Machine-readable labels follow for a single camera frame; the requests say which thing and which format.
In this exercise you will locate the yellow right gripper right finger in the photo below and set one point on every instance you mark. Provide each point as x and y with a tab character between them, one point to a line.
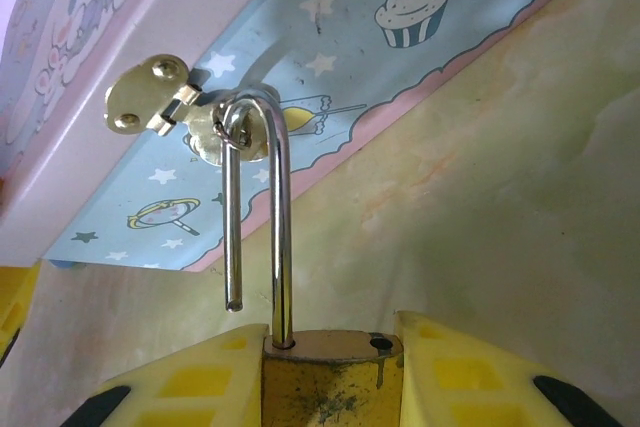
475	387

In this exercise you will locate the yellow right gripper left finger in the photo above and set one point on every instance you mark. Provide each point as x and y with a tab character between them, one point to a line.
200	387

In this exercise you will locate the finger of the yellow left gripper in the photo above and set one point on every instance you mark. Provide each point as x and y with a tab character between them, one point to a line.
15	307

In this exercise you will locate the brass padlock with steel shackle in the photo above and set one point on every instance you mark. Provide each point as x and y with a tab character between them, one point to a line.
325	387

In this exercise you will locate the pastel printed tin box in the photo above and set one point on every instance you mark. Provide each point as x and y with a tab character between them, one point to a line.
350	47

